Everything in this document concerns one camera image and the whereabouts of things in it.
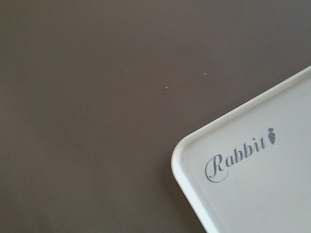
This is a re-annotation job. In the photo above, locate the cream rabbit tray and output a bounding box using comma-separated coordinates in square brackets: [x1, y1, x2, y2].
[171, 68, 311, 233]

